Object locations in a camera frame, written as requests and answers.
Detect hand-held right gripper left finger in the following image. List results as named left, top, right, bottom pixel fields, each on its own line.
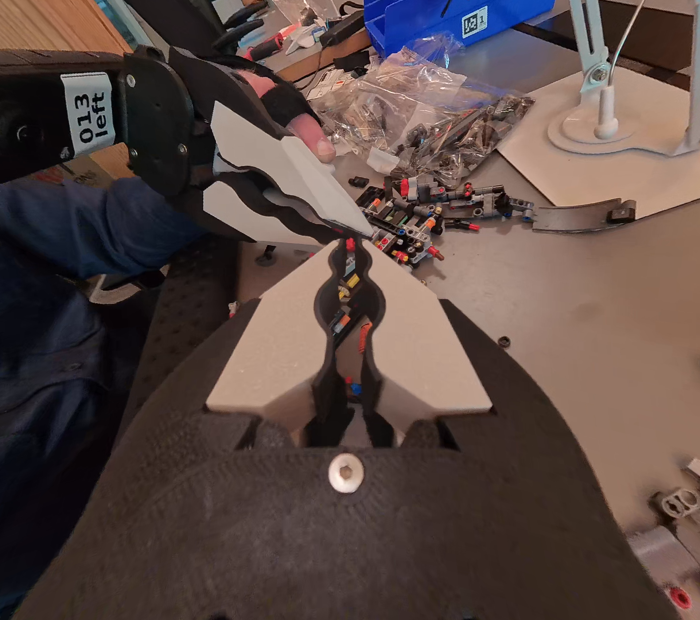
left=205, top=240, right=353, bottom=448

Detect small clear plastic bag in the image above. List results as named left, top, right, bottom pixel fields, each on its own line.
left=269, top=0, right=314, bottom=26

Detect lego subassembly with curved panel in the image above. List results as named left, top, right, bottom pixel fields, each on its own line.
left=383, top=176, right=638, bottom=235

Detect printed paper leaflets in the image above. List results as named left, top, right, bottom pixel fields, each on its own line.
left=305, top=67, right=359, bottom=101

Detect person's left forearm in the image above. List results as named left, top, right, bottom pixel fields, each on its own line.
left=0, top=174, right=207, bottom=284

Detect small black box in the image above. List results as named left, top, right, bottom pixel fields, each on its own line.
left=332, top=50, right=378, bottom=75

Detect black office chair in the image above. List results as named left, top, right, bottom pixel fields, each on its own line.
left=92, top=0, right=269, bottom=58

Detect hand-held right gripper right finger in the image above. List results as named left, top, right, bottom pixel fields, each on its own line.
left=358, top=243, right=493, bottom=448

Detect person's torso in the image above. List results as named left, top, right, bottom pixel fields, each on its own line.
left=0, top=248, right=165, bottom=615

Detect white book stand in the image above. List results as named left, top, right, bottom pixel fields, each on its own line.
left=495, top=0, right=700, bottom=222

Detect lego car chassis assembly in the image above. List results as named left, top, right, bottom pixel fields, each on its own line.
left=327, top=185, right=446, bottom=358

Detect red and black hand tool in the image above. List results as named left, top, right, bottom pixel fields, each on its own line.
left=243, top=32, right=286, bottom=62

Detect black perforated mat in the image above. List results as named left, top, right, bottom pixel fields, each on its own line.
left=112, top=237, right=241, bottom=446

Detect black power adapter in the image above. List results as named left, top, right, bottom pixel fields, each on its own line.
left=319, top=1, right=366, bottom=48

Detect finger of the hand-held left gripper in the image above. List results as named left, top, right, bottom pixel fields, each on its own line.
left=209, top=100, right=379, bottom=242
left=202, top=169, right=345, bottom=246

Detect clear bag of lego pieces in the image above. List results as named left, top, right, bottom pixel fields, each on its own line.
left=314, top=45, right=537, bottom=189

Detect small white object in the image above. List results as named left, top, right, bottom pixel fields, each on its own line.
left=283, top=25, right=323, bottom=53

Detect person's left hand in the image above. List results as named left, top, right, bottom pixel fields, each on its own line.
left=240, top=70, right=337, bottom=164

